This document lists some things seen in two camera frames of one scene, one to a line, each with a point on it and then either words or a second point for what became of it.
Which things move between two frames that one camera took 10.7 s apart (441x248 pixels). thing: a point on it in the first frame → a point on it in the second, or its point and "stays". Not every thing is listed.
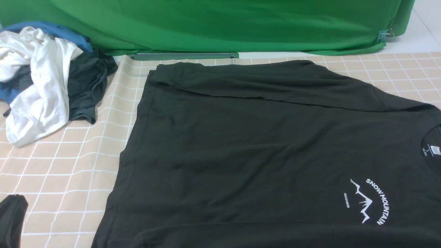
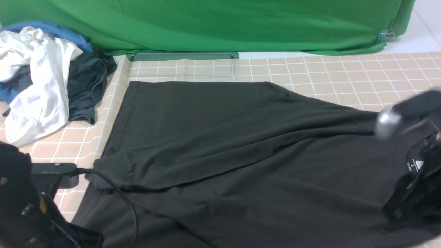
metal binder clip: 385,34 stays
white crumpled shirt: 45,106 stays
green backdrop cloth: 223,28 stays
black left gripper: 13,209 → 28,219
